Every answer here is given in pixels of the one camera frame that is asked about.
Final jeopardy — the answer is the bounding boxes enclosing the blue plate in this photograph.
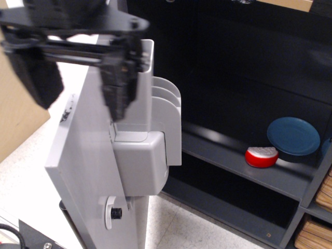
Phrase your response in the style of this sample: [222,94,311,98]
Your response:
[267,117,321,156]

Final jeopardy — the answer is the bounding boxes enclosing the black braided cable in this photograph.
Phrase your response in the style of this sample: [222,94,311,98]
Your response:
[0,223,26,249]

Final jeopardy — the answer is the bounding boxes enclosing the wooden drawer fronts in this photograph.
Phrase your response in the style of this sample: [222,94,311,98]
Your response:
[294,170,331,249]

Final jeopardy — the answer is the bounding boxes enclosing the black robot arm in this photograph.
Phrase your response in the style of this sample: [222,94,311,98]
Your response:
[1,1,149,121]

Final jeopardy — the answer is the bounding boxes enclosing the light wooden panel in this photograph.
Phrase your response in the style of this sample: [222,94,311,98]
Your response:
[0,30,51,163]

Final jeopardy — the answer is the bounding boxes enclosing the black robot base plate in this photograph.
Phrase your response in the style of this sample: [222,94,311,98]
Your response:
[0,219,65,249]

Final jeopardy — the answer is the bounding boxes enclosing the grey toy fridge door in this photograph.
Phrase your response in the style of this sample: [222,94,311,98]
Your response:
[46,33,182,248]

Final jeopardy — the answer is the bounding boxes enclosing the red white toy cheese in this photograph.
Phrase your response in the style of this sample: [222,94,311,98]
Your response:
[245,147,279,168]

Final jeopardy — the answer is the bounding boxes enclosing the black door handle bar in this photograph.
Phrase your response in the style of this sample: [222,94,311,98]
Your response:
[59,200,85,248]

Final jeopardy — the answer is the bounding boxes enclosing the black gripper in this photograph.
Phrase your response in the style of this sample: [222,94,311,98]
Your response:
[1,1,149,122]

